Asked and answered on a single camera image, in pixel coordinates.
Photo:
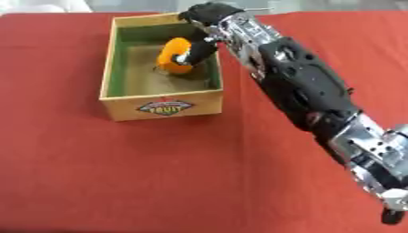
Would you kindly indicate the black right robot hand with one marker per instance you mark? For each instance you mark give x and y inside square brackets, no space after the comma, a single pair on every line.
[206,13]

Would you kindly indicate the orange toy fruit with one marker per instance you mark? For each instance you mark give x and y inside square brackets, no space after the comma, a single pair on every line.
[171,53]

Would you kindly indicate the silver and black right robot arm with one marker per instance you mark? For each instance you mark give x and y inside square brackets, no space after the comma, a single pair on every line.
[303,82]

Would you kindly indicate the tan cardboard box green inside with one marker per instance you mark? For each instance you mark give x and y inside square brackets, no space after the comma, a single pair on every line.
[159,91]

